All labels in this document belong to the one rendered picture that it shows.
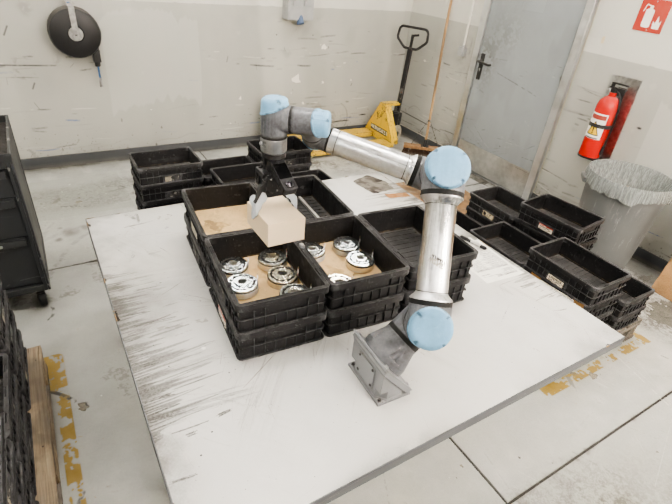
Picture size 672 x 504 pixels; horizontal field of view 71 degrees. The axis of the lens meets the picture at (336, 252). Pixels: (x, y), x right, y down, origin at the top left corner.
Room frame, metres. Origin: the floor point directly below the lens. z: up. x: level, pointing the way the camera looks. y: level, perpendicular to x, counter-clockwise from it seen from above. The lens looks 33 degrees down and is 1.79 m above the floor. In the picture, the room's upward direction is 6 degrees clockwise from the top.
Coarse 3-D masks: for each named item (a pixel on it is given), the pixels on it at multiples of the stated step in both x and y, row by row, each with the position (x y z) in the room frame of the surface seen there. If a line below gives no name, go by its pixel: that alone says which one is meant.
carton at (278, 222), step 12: (264, 204) 1.29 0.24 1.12; (276, 204) 1.29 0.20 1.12; (288, 204) 1.30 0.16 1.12; (264, 216) 1.21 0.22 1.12; (276, 216) 1.22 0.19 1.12; (288, 216) 1.23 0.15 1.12; (300, 216) 1.23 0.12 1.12; (252, 228) 1.26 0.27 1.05; (264, 228) 1.18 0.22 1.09; (276, 228) 1.18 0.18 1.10; (288, 228) 1.20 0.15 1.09; (300, 228) 1.22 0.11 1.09; (264, 240) 1.18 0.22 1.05; (276, 240) 1.18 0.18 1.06; (288, 240) 1.20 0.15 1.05
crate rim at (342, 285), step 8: (344, 216) 1.62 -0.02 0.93; (352, 216) 1.63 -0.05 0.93; (304, 248) 1.36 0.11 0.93; (312, 256) 1.31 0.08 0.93; (384, 272) 1.26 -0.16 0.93; (392, 272) 1.27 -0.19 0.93; (400, 272) 1.28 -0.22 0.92; (408, 272) 1.30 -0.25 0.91; (328, 280) 1.19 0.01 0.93; (352, 280) 1.20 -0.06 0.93; (360, 280) 1.21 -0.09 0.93; (368, 280) 1.22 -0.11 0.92; (376, 280) 1.24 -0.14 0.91; (336, 288) 1.17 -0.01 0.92; (344, 288) 1.18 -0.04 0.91
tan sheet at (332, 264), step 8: (328, 248) 1.53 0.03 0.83; (328, 256) 1.48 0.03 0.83; (336, 256) 1.48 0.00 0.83; (320, 264) 1.42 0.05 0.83; (328, 264) 1.42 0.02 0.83; (336, 264) 1.43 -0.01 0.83; (344, 264) 1.43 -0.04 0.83; (328, 272) 1.37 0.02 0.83; (336, 272) 1.38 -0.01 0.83; (344, 272) 1.38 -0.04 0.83; (352, 272) 1.39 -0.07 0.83; (368, 272) 1.40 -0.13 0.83; (376, 272) 1.40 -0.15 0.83
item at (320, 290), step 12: (204, 240) 1.34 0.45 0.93; (300, 252) 1.34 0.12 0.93; (216, 264) 1.21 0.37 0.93; (312, 264) 1.26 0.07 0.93; (228, 288) 1.09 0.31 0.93; (312, 288) 1.14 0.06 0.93; (324, 288) 1.14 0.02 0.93; (264, 300) 1.06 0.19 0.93; (276, 300) 1.07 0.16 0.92; (288, 300) 1.09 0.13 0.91; (240, 312) 1.02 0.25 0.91
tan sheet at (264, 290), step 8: (256, 256) 1.42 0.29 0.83; (256, 264) 1.37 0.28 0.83; (288, 264) 1.39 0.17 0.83; (248, 272) 1.32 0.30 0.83; (256, 272) 1.33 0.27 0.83; (264, 272) 1.33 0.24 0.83; (264, 280) 1.28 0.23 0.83; (264, 288) 1.24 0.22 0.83; (272, 288) 1.24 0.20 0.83; (256, 296) 1.19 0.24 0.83; (264, 296) 1.20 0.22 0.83; (272, 296) 1.20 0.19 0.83
